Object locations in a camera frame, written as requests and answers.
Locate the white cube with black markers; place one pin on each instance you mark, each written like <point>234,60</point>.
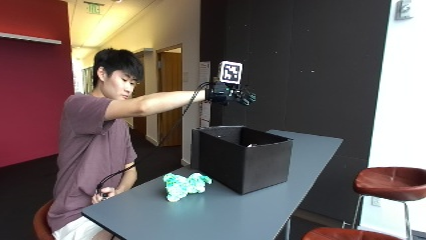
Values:
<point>231,72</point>

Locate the brown stool under the person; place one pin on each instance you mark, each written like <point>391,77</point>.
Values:
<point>42,223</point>

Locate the the person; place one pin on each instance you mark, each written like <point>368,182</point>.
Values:
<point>91,143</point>

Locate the wooden door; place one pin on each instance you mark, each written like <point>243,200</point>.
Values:
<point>171,100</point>

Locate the green and white soft toy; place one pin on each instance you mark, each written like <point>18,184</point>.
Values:
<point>182,186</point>

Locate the black fabric storage box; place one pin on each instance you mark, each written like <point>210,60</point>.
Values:
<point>248,166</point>

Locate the metal table leg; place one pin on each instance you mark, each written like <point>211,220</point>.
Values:
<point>287,230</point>

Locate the brown leather stool, metal legs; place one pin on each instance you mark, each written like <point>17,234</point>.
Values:
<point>391,183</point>

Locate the green exit sign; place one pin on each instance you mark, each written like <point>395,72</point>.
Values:
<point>94,8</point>

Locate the white papers on wall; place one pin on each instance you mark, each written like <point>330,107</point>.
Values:
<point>204,71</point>

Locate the white wall outlet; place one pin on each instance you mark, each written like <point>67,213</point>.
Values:
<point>376,201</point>

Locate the grey wall fixture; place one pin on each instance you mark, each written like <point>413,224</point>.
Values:
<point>404,10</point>

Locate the white wall shelf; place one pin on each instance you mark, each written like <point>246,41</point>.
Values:
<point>31,38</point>

